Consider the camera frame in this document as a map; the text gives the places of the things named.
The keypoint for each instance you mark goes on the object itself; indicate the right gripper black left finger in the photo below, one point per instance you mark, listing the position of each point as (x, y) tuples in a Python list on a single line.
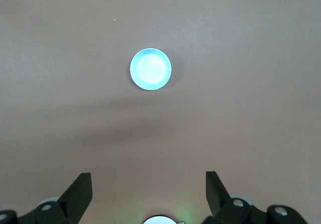
[(72, 201)]

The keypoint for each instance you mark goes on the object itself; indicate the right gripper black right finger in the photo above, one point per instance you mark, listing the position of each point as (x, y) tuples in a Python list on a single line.
[(220, 204)]

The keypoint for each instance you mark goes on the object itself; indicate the light blue bowl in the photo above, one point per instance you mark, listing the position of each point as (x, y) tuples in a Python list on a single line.
[(150, 69)]

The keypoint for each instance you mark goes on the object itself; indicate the brown table mat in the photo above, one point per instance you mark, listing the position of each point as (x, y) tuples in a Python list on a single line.
[(50, 58)]

